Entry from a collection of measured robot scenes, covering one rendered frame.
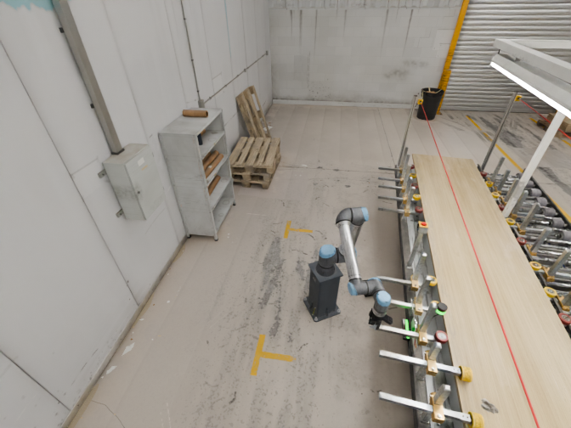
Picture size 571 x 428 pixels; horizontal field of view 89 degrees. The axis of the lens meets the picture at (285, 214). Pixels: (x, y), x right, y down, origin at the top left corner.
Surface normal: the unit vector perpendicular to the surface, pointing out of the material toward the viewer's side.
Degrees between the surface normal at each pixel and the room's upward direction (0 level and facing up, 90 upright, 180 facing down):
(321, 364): 0
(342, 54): 90
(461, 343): 0
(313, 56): 90
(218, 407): 0
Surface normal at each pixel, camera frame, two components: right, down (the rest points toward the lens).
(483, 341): -0.01, -0.79
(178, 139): -0.15, 0.60
